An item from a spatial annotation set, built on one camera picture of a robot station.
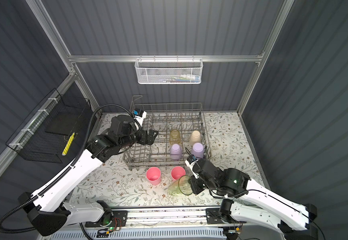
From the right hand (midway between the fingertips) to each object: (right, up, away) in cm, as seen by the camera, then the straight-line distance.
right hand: (189, 183), depth 67 cm
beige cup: (+5, +20, +22) cm, 30 cm away
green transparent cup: (-4, -3, +3) cm, 6 cm away
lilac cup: (-7, +11, +16) cm, 21 cm away
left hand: (-18, +24, +3) cm, 31 cm away
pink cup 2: (-6, 0, +16) cm, 17 cm away
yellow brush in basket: (-57, +18, +2) cm, 60 cm away
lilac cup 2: (+6, +13, +15) cm, 21 cm away
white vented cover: (-24, -25, +4) cm, 35 cm away
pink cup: (-20, -3, +20) cm, 28 cm away
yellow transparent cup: (-7, +19, +24) cm, 32 cm away
